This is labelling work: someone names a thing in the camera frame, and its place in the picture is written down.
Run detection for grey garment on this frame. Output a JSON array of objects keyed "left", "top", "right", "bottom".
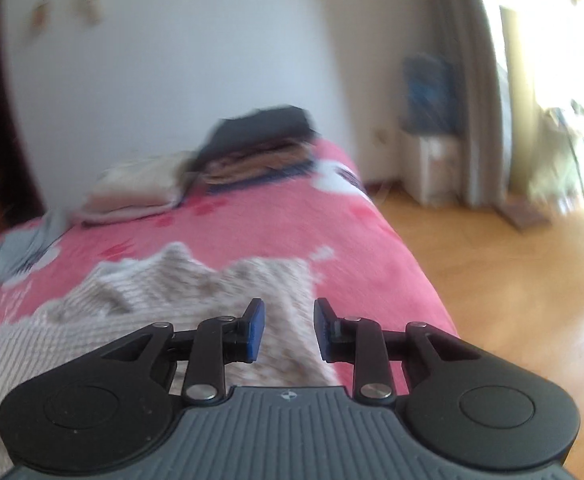
[{"left": 0, "top": 210, "right": 71, "bottom": 297}]

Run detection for pink floral blanket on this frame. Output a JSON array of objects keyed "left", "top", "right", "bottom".
[{"left": 0, "top": 137, "right": 461, "bottom": 392}]

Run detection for folded cream clothes stack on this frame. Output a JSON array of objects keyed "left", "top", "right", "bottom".
[{"left": 74, "top": 195, "right": 183, "bottom": 224}]

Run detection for tan folded clothes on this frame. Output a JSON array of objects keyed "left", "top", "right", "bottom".
[{"left": 204, "top": 142, "right": 319, "bottom": 184}]

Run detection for black folded garment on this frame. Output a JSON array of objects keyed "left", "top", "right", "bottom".
[{"left": 194, "top": 105, "right": 323, "bottom": 169}]

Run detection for cream balcony door frame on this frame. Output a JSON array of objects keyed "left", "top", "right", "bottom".
[{"left": 500, "top": 4, "right": 541, "bottom": 202}]

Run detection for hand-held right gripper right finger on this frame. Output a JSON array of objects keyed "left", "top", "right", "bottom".
[{"left": 313, "top": 297, "right": 482, "bottom": 404}]

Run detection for blue folded jeans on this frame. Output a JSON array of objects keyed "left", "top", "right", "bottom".
[{"left": 207, "top": 165, "right": 323, "bottom": 197}]

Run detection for cream folded garment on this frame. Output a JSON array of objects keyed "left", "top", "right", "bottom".
[{"left": 94, "top": 152, "right": 199, "bottom": 211}]

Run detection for grey curtain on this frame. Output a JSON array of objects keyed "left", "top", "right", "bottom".
[{"left": 446, "top": 0, "right": 516, "bottom": 209}]

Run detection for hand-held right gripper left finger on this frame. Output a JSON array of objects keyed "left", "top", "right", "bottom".
[{"left": 98, "top": 298, "right": 265, "bottom": 404}]

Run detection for beige houndstooth coat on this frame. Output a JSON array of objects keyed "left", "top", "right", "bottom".
[{"left": 0, "top": 242, "right": 343, "bottom": 477}]

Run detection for white water dispenser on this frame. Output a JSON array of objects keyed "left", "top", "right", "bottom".
[{"left": 399, "top": 127, "right": 466, "bottom": 207}]

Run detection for brown door mat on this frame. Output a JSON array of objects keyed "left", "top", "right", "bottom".
[{"left": 494, "top": 200, "right": 553, "bottom": 232}]

